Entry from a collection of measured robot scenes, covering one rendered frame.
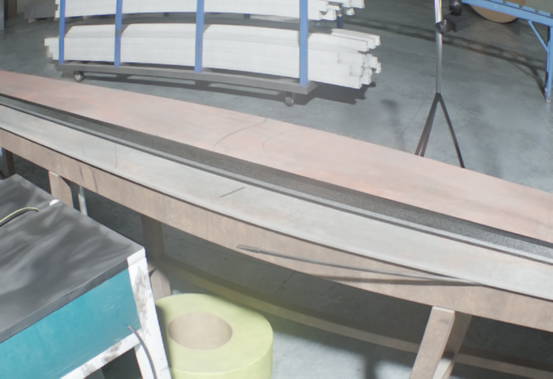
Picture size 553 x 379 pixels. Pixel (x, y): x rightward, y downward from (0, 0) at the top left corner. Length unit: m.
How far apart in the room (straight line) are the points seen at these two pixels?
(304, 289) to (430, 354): 1.28
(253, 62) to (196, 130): 2.68
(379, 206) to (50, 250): 0.66
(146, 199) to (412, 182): 0.56
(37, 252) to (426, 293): 0.77
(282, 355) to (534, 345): 1.00
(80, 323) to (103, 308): 0.08
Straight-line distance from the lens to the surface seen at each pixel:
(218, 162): 1.31
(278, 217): 1.15
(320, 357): 1.99
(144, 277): 1.21
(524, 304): 1.02
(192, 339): 1.97
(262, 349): 1.74
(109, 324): 1.18
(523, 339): 2.17
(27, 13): 10.73
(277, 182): 1.24
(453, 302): 1.05
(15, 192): 1.49
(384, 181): 1.30
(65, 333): 1.10
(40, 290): 1.08
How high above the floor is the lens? 1.34
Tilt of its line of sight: 24 degrees down
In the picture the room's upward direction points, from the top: 1 degrees clockwise
